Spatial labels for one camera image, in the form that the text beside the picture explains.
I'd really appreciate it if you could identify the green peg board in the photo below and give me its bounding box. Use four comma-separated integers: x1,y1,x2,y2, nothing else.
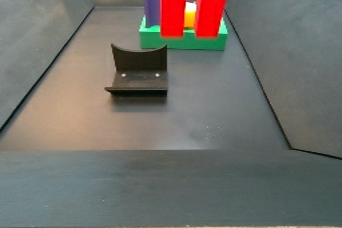
139,19,228,51

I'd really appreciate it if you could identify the yellow rounded block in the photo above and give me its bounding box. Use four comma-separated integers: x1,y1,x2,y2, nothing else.
184,2,196,28

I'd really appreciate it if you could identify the purple arch block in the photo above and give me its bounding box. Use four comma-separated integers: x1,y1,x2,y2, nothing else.
144,0,160,28

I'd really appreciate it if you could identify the black curved holder bracket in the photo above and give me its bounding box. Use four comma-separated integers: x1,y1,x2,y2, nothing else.
104,44,168,94

